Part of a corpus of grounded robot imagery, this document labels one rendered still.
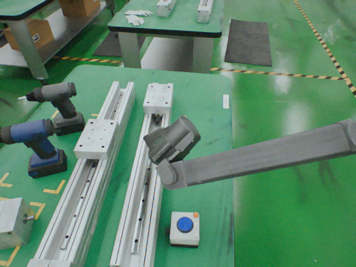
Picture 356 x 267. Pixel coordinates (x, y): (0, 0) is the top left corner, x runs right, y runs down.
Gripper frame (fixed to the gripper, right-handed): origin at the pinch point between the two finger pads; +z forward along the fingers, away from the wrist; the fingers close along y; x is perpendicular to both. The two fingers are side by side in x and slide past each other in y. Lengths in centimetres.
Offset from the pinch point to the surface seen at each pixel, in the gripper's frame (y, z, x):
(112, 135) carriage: 21.9, 5.5, -6.4
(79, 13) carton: 128, 304, -157
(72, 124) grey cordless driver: 42.2, 18.3, -16.5
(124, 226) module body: 19.5, -19.5, 14.0
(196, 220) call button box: 3.3, -13.3, 24.1
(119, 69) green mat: 31, 69, -31
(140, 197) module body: 18.0, -7.4, 13.4
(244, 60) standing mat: -51, 259, 16
